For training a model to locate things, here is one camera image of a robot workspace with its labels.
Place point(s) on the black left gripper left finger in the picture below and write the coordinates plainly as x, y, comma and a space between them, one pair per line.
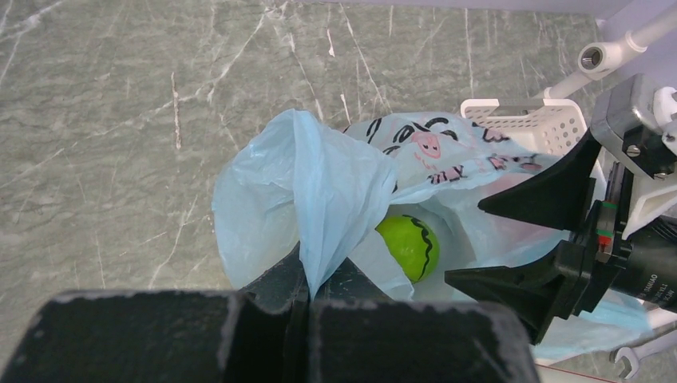
162, 335

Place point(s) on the white perforated plastic basket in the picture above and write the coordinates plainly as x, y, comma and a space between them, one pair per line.
549, 126

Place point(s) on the green fake melon ball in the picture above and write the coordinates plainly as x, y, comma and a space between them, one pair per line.
412, 244

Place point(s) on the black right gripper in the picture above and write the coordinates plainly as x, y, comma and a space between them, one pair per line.
574, 276

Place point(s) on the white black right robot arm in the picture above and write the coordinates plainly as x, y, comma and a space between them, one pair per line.
651, 272

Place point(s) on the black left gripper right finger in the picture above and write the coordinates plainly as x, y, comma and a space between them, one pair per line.
380, 340

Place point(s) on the silver open-end wrench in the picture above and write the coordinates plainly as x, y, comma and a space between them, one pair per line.
631, 356

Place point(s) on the blue printed plastic bag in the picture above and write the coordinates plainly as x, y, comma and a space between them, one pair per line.
302, 184

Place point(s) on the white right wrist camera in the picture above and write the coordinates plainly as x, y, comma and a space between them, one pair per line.
636, 123

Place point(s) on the white pvc pipe rack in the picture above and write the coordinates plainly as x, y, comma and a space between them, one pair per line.
599, 59

